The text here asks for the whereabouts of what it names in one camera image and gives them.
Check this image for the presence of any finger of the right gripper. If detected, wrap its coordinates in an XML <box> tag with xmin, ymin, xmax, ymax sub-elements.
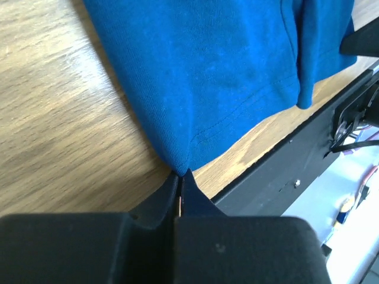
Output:
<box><xmin>339</xmin><ymin>19</ymin><xmax>379</xmax><ymax>56</ymax></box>

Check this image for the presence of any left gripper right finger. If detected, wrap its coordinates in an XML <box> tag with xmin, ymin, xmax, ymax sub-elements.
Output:
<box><xmin>181</xmin><ymin>170</ymin><xmax>226</xmax><ymax>217</ymax></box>

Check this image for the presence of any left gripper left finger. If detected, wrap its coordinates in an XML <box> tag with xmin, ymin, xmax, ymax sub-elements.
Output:
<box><xmin>129</xmin><ymin>173</ymin><xmax>179</xmax><ymax>230</ymax></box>

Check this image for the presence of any dark blue t shirt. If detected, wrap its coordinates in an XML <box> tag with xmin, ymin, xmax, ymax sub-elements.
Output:
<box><xmin>84</xmin><ymin>1</ymin><xmax>356</xmax><ymax>175</ymax></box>

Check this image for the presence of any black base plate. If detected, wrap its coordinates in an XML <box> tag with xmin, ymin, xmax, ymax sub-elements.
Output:
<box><xmin>212</xmin><ymin>62</ymin><xmax>378</xmax><ymax>216</ymax></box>

